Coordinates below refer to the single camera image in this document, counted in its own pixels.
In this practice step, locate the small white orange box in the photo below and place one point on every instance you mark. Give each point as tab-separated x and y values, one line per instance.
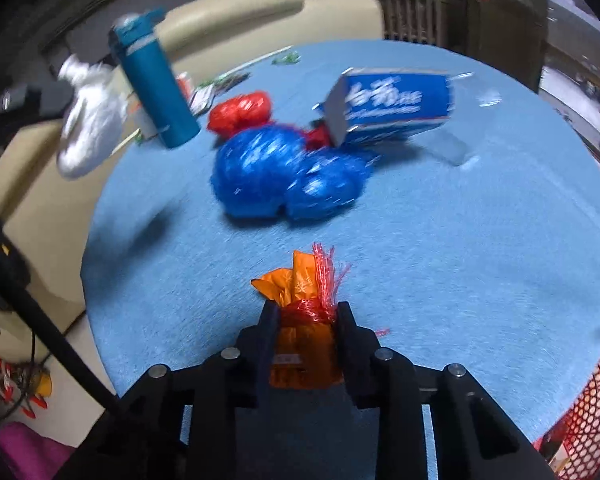
142	121

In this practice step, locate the blue plastic bag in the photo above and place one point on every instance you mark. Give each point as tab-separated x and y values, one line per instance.
267	172

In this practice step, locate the grey silver bag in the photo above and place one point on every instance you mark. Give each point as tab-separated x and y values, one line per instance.
94	123

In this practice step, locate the blue table cloth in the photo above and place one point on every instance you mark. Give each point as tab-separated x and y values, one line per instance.
494	264

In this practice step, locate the red mesh waste basket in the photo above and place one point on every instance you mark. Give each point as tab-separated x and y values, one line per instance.
572	446

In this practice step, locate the orange wrapper trash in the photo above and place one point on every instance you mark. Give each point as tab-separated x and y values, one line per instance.
305	295

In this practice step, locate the clear plastic container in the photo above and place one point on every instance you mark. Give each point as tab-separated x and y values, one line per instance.
457	140

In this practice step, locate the red plastic bag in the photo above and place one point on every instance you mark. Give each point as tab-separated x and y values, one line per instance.
254	110

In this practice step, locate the white straw stick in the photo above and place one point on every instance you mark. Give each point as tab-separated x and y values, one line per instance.
249	63

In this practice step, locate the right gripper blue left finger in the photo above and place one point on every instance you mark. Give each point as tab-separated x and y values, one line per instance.
256	345

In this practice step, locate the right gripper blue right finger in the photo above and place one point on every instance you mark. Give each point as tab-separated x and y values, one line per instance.
355	348

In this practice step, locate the teal thermos bottle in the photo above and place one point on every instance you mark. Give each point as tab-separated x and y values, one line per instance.
134	44

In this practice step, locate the snack packets pile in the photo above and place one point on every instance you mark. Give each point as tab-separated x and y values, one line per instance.
200	98

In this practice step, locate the green candy wrapper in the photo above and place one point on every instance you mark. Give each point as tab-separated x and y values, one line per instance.
287	58

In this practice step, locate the blue toothpaste box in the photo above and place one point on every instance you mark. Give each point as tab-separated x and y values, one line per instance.
371	105

